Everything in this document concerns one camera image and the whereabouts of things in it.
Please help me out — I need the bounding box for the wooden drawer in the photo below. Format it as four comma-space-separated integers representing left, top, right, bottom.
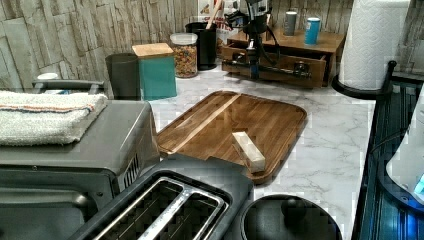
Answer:
222, 47, 328, 88

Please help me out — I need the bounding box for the stick of butter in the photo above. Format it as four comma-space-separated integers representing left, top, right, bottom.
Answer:
232, 131, 265, 173

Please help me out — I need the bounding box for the blue can white lid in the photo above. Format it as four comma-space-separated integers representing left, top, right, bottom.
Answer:
304, 17, 321, 45

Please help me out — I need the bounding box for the black two-slot toaster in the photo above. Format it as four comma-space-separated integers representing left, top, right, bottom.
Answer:
68, 154, 253, 240

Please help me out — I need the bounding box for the black utensil holder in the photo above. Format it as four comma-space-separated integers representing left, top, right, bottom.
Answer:
185, 22, 217, 71

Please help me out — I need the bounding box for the black round pot lid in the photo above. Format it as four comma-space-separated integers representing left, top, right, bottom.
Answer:
240, 194, 342, 240

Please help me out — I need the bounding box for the teal canister wooden lid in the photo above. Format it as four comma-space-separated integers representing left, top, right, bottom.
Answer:
132, 43, 177, 100

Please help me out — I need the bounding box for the wooden spoon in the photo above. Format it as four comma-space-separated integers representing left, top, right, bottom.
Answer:
205, 0, 222, 30

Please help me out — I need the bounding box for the wooden drawer cabinet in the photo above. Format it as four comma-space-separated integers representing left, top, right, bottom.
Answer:
222, 28, 345, 84

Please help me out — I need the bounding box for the cereal jar clear lid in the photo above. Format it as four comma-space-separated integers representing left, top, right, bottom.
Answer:
170, 33, 197, 78

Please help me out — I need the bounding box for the black paper towel holder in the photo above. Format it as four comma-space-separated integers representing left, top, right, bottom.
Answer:
331, 60, 397, 100

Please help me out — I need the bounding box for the dark grey cup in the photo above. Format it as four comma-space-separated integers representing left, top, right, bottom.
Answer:
105, 53, 141, 101

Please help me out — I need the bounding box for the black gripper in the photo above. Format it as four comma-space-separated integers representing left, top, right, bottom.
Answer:
246, 38, 260, 79

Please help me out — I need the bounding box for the grey shaker can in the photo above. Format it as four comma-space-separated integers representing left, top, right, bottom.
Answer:
284, 11, 297, 36

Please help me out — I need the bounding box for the white striped towel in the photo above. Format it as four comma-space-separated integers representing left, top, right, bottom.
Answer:
0, 91, 108, 146

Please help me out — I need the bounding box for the paper towel roll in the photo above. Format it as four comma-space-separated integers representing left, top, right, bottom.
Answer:
339, 0, 411, 89

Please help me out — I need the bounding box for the wooden cutting board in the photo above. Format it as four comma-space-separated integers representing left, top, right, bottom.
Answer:
158, 91, 307, 184

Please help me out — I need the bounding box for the silver toaster oven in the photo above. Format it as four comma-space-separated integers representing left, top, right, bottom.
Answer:
1, 80, 159, 240

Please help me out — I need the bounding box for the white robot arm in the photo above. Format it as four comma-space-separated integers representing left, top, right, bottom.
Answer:
224, 0, 276, 79

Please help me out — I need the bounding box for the cereal box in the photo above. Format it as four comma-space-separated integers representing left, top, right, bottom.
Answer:
197, 0, 248, 56

